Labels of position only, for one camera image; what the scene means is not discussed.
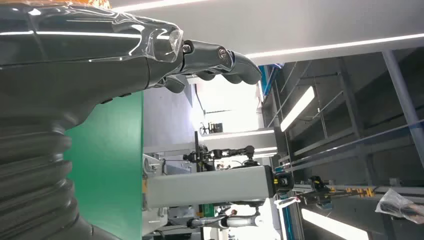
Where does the clear plastic bag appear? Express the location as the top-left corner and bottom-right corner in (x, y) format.
(375, 188), (424, 225)

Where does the black yellow clamp bar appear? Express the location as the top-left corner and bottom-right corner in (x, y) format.
(298, 175), (377, 208)

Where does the wall light strip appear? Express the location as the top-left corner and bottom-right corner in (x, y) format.
(245, 33), (424, 60)
(112, 0), (213, 12)

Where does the black camera rig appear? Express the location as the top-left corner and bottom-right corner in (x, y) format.
(183, 130), (263, 173)

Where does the silver pole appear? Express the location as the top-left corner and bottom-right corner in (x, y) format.
(382, 49), (424, 168)

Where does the long ceiling lamp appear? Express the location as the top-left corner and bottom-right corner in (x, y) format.
(279, 86), (316, 133)

